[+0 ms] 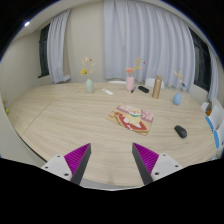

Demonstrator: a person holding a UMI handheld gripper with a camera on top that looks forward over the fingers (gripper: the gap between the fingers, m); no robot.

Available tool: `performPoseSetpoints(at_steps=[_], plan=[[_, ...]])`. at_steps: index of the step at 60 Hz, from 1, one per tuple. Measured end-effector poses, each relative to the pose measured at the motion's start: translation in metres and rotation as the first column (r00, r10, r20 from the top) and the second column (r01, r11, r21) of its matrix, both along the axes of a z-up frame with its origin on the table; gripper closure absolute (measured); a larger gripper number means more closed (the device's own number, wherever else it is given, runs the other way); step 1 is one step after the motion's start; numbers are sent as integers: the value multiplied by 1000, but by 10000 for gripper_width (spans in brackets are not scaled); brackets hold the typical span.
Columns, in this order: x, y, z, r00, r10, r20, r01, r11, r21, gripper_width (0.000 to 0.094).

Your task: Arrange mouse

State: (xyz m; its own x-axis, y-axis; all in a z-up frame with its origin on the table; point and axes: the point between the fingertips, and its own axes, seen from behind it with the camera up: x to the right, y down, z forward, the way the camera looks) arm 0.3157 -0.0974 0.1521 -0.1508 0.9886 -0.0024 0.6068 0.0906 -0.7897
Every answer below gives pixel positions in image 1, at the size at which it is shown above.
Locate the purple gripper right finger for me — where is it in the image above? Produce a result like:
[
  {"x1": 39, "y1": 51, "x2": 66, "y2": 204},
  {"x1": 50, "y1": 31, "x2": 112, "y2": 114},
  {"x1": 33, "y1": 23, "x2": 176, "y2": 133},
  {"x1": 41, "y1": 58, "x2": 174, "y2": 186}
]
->
[{"x1": 131, "y1": 142, "x2": 184, "y2": 186}]

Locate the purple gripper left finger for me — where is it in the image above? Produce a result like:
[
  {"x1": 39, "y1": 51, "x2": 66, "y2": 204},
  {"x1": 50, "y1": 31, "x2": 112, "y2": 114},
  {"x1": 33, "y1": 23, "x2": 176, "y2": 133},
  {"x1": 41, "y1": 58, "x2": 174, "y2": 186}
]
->
[{"x1": 41, "y1": 142, "x2": 92, "y2": 186}]

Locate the cartoon dog mouse pad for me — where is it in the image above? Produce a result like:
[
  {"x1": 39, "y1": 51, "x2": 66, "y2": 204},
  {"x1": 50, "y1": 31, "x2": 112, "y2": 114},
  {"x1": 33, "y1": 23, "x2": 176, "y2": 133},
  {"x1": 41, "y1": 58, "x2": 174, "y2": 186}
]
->
[{"x1": 107, "y1": 103, "x2": 154, "y2": 136}]

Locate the black computer mouse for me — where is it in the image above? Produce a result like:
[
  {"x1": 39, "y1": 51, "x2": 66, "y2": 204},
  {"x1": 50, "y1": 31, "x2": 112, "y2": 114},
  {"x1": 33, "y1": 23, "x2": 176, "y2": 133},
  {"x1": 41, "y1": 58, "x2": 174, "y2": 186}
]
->
[{"x1": 174, "y1": 125, "x2": 187, "y2": 138}]

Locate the white remote control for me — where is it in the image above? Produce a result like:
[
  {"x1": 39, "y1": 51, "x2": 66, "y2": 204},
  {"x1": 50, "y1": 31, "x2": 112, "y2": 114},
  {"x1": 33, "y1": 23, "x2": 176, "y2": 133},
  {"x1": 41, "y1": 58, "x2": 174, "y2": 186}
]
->
[{"x1": 102, "y1": 89, "x2": 113, "y2": 96}]

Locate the white chair behind thermos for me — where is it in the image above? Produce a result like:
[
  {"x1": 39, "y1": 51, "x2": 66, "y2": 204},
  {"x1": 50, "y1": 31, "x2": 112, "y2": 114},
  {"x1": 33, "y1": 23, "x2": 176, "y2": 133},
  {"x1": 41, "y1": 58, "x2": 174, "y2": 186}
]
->
[{"x1": 145, "y1": 78, "x2": 165, "y2": 88}]

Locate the pink vase with flowers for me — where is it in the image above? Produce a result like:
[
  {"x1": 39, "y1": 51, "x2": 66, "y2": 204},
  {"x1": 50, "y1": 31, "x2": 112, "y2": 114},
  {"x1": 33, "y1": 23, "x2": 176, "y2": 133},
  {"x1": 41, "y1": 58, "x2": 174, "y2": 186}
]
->
[{"x1": 125, "y1": 57, "x2": 145, "y2": 91}]

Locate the gold thermos bottle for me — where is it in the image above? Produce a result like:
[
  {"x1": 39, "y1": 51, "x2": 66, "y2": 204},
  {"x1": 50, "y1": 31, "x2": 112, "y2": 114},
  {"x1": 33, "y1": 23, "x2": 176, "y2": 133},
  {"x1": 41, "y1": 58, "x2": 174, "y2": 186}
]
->
[{"x1": 152, "y1": 75, "x2": 162, "y2": 99}]

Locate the blue white chair right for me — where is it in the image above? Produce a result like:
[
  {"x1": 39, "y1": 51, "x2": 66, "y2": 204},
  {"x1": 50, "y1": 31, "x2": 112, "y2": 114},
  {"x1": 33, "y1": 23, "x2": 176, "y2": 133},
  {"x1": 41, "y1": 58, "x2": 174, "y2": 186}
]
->
[{"x1": 205, "y1": 97, "x2": 224, "y2": 150}]

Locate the white chair far side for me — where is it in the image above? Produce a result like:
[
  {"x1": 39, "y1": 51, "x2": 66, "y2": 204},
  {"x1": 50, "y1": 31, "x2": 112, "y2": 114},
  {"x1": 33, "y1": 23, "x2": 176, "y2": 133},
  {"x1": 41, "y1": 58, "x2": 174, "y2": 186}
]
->
[{"x1": 107, "y1": 80, "x2": 126, "y2": 85}]

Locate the green vase with flowers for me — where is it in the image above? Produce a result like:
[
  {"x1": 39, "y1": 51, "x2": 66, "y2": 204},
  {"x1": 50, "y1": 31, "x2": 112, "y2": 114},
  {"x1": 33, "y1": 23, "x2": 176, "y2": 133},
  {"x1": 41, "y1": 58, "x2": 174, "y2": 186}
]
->
[{"x1": 80, "y1": 57, "x2": 95, "y2": 93}]

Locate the small vase far left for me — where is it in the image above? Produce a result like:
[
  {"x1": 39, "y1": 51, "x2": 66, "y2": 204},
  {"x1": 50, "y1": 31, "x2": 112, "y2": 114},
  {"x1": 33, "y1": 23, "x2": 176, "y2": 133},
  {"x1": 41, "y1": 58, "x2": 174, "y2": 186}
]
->
[{"x1": 2, "y1": 94, "x2": 10, "y2": 115}]

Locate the white curtain right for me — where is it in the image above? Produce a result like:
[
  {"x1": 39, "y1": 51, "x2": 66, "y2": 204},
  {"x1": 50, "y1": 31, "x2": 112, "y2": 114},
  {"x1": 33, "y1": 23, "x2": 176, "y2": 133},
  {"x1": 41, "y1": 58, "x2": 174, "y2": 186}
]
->
[{"x1": 208, "y1": 48, "x2": 219, "y2": 100}]

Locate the white curtain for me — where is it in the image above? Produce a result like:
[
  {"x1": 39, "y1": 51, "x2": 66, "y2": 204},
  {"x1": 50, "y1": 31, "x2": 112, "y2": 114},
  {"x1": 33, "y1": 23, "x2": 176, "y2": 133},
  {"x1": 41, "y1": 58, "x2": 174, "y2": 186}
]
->
[
  {"x1": 104, "y1": 0, "x2": 195, "y2": 90},
  {"x1": 47, "y1": 9, "x2": 70, "y2": 84},
  {"x1": 208, "y1": 48, "x2": 219, "y2": 100}
]

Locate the dark window right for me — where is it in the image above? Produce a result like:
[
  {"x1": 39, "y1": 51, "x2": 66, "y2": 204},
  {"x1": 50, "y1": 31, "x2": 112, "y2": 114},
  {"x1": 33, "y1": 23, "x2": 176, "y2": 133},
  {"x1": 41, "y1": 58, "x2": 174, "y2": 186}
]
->
[{"x1": 190, "y1": 30, "x2": 211, "y2": 91}]

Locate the dark window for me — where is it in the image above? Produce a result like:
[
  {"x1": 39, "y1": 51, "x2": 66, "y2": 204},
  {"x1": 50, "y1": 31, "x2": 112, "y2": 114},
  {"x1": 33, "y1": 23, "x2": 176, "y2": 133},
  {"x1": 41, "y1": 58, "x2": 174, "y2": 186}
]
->
[
  {"x1": 190, "y1": 30, "x2": 211, "y2": 91},
  {"x1": 38, "y1": 24, "x2": 50, "y2": 78}
]

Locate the white curtain centre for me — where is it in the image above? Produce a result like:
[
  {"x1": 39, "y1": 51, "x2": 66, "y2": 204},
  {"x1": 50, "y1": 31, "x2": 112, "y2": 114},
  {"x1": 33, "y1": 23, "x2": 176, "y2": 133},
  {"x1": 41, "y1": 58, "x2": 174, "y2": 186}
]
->
[{"x1": 104, "y1": 0, "x2": 195, "y2": 90}]

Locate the dark window left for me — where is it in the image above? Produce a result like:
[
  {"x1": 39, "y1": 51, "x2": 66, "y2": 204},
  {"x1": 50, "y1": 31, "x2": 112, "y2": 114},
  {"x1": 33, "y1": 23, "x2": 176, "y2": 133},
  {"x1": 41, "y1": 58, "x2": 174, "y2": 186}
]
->
[{"x1": 38, "y1": 24, "x2": 50, "y2": 78}]

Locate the white curtain left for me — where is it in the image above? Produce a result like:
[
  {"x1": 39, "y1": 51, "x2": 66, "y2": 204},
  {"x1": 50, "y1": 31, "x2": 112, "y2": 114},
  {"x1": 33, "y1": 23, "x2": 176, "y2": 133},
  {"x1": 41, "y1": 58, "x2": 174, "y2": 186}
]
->
[{"x1": 47, "y1": 9, "x2": 70, "y2": 84}]

